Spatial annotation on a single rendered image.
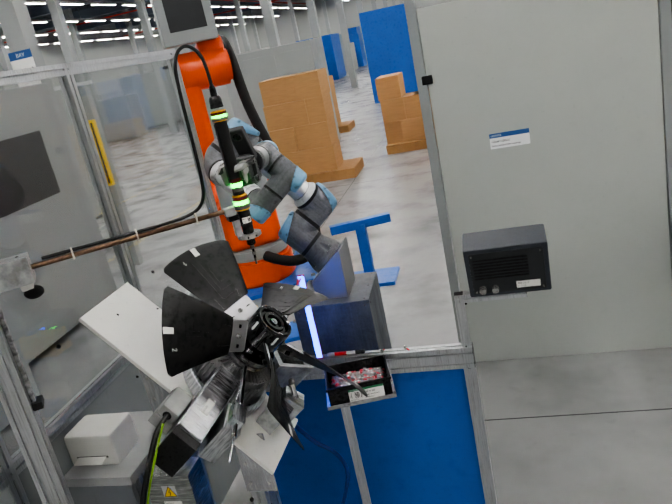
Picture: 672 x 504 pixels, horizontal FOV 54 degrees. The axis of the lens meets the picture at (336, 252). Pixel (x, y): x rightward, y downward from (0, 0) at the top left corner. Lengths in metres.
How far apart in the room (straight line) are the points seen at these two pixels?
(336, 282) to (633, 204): 1.78
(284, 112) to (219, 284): 7.99
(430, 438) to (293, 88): 7.77
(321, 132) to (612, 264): 6.60
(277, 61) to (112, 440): 10.74
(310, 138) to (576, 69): 6.70
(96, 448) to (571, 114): 2.64
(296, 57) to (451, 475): 10.39
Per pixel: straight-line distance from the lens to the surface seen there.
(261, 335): 1.85
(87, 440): 2.20
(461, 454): 2.58
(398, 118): 10.99
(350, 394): 2.19
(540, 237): 2.14
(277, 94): 9.89
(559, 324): 3.91
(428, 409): 2.48
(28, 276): 1.84
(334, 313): 2.52
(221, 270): 2.00
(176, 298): 1.73
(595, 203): 3.68
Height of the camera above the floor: 1.93
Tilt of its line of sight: 17 degrees down
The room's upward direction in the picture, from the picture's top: 12 degrees counter-clockwise
